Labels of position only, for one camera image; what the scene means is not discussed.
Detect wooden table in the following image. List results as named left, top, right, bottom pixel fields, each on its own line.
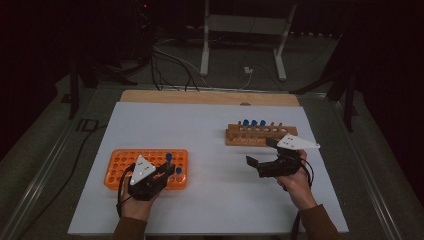
left=119, top=89, right=301, bottom=107

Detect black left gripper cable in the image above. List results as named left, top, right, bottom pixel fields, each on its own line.
left=14, top=124, right=135, bottom=240

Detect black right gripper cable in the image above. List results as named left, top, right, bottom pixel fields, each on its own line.
left=290, top=157, right=316, bottom=240

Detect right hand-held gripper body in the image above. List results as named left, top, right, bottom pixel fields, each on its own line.
left=256, top=133, right=321, bottom=178

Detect white metal stand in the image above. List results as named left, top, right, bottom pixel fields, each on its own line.
left=199, top=0, right=298, bottom=82

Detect wooden test tube rack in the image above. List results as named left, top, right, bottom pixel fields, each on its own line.
left=225, top=123, right=299, bottom=148

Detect black stand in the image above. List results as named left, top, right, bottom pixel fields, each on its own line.
left=289, top=33, right=360, bottom=133
left=67, top=54, right=138, bottom=120

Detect person's left hand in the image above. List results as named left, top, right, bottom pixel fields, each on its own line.
left=119, top=187, right=161, bottom=221

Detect black floor cables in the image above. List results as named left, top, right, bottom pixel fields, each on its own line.
left=149, top=44, right=202, bottom=93

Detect orange plastic test tube rack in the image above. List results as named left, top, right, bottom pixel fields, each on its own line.
left=103, top=148, right=189, bottom=191

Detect dark equipment rack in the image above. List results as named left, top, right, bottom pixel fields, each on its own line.
left=132, top=0, right=155, bottom=66

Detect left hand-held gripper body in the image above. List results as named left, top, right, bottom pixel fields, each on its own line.
left=127, top=154, right=168, bottom=202

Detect person's right hand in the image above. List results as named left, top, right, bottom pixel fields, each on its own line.
left=275, top=149, right=318, bottom=211

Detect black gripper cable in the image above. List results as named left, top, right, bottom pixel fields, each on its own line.
left=14, top=124, right=135, bottom=240
left=290, top=157, right=316, bottom=240

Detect white table mat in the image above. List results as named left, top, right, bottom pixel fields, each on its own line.
left=67, top=101, right=350, bottom=236

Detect white plug with cable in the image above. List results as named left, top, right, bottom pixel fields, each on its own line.
left=239, top=66, right=254, bottom=90

